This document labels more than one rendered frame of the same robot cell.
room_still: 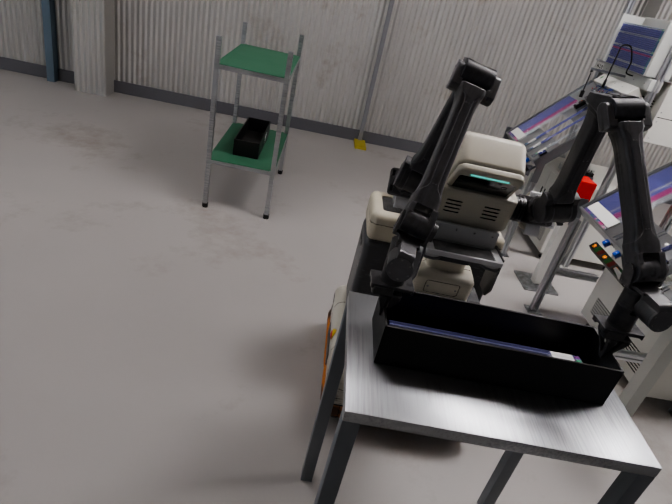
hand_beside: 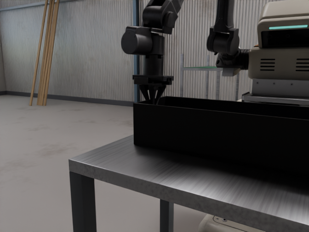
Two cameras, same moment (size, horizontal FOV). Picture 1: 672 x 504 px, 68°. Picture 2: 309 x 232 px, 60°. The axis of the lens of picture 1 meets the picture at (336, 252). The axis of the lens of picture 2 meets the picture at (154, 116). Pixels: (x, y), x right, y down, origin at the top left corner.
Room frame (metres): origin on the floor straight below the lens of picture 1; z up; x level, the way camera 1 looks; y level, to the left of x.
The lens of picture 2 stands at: (0.40, -0.59, 1.02)
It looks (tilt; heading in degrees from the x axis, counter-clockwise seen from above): 11 degrees down; 36
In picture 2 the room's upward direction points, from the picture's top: straight up
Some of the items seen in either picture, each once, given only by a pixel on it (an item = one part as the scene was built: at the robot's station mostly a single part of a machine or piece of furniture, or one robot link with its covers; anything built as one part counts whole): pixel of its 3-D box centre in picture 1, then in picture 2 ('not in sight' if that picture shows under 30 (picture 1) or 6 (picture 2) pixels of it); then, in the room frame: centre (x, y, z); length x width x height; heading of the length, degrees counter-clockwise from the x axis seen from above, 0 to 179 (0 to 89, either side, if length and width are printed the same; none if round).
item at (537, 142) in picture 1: (573, 166); not in sight; (3.82, -1.60, 0.66); 1.01 x 0.73 x 1.31; 96
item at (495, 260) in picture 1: (456, 256); (280, 108); (1.49, -0.39, 0.84); 0.28 x 0.16 x 0.22; 94
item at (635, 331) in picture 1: (622, 318); not in sight; (1.06, -0.71, 1.00); 0.10 x 0.07 x 0.07; 94
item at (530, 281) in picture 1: (558, 234); not in sight; (3.08, -1.38, 0.39); 0.24 x 0.24 x 0.78; 6
